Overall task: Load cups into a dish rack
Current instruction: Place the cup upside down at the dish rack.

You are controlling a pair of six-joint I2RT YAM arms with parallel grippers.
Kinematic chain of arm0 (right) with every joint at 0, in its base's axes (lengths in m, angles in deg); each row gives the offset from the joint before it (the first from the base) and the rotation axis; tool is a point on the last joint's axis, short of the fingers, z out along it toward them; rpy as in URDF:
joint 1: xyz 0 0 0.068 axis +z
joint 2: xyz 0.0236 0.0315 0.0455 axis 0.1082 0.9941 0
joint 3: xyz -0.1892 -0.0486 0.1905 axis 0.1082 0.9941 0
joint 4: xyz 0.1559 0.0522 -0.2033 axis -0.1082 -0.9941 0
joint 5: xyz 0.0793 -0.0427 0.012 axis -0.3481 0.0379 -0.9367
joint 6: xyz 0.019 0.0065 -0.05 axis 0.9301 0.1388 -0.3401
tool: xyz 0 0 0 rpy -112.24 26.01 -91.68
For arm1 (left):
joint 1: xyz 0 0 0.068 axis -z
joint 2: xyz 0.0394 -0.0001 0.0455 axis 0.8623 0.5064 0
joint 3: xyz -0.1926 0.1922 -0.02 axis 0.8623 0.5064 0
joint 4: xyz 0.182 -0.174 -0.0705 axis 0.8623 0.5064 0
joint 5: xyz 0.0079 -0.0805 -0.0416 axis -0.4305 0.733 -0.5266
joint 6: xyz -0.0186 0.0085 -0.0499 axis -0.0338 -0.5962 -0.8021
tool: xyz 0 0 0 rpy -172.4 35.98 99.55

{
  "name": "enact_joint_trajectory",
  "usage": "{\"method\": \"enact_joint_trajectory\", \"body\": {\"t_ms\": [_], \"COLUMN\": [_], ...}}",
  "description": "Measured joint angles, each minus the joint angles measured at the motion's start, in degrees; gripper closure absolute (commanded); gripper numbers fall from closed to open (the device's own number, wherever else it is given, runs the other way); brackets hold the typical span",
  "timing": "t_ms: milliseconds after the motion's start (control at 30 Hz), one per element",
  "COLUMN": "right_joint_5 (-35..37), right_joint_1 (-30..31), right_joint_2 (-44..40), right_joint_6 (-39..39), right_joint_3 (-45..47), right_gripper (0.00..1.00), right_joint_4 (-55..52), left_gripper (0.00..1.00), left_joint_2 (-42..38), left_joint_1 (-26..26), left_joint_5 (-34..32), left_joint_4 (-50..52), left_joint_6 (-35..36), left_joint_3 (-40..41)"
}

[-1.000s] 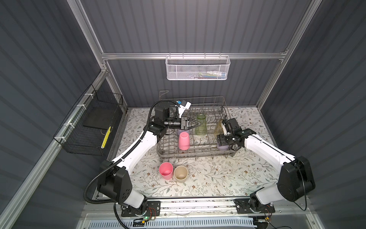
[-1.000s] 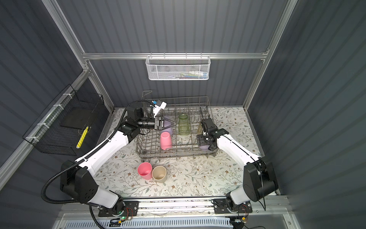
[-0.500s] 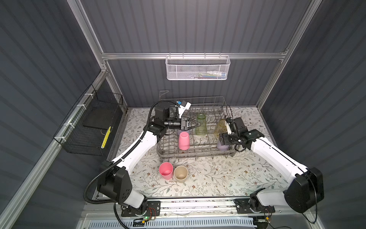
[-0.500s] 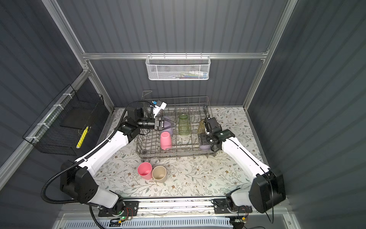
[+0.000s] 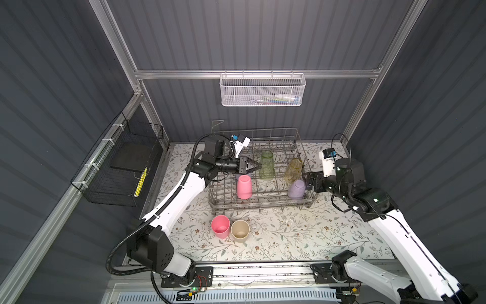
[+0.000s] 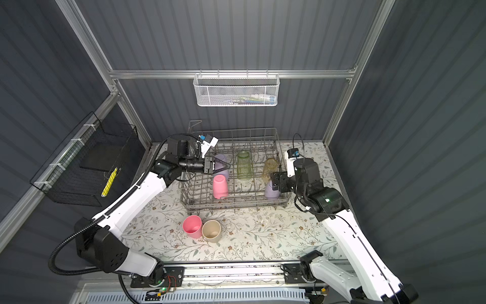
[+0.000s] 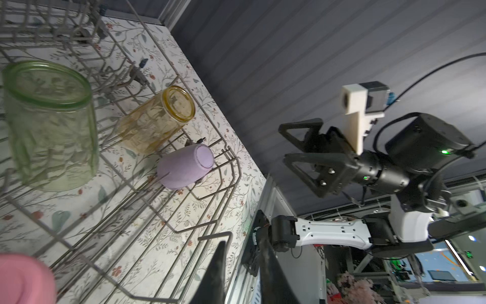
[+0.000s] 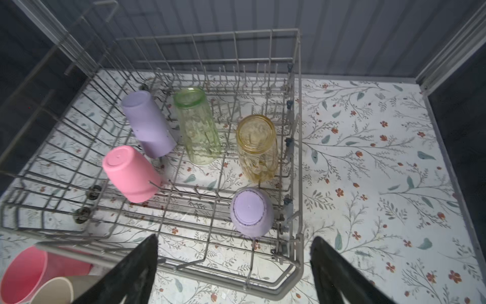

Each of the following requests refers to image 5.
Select small purple plastic cup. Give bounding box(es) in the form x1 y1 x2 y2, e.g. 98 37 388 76
288 179 306 200

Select yellow transparent glass cup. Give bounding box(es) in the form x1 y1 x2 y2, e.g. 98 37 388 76
284 158 302 185

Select green transparent glass cup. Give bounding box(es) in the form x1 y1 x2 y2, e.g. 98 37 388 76
259 150 275 181

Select pink plastic cup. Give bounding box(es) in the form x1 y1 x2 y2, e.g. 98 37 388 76
211 215 231 239
237 175 253 200

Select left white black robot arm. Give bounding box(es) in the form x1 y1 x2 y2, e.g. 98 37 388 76
125 133 261 281

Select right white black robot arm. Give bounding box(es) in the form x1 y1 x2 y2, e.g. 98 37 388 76
302 148 478 303

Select beige plastic cup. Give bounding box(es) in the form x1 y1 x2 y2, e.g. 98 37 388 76
230 220 251 243

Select tubes in white basket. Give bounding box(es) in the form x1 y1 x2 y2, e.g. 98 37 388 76
253 94 301 106

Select yellow brush in basket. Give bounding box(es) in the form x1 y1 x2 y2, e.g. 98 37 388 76
134 167 149 198

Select black sponge pad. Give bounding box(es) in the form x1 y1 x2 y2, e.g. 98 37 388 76
110 143 152 173

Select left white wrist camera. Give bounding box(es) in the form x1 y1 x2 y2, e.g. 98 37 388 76
231 134 251 158

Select grey wire dish rack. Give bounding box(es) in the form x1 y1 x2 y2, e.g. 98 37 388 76
208 120 316 213

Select white mesh wall basket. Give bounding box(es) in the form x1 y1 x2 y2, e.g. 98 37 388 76
219 73 306 107

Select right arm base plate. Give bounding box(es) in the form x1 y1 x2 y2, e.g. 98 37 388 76
310 262 358 284

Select aluminium front rail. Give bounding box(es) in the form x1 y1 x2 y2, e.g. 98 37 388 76
104 260 418 293

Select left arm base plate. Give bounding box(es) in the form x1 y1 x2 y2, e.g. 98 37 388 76
160 265 214 288

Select black wire wall basket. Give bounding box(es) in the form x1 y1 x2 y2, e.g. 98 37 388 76
71 113 167 207

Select left black corrugated cable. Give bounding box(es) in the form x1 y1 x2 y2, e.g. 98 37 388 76
105 134 232 304

